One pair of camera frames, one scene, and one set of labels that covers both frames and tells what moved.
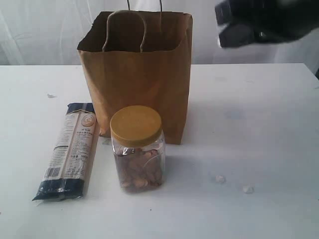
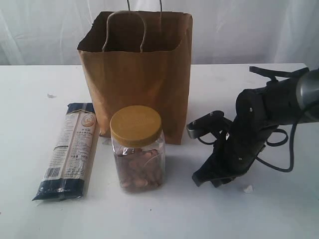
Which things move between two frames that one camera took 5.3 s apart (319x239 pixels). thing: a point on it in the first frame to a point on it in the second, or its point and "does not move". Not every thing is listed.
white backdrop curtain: x=46 y=32 does not move
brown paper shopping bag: x=133 y=58 does not move
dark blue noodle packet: x=72 y=155 does not move
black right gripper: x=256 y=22 to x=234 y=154
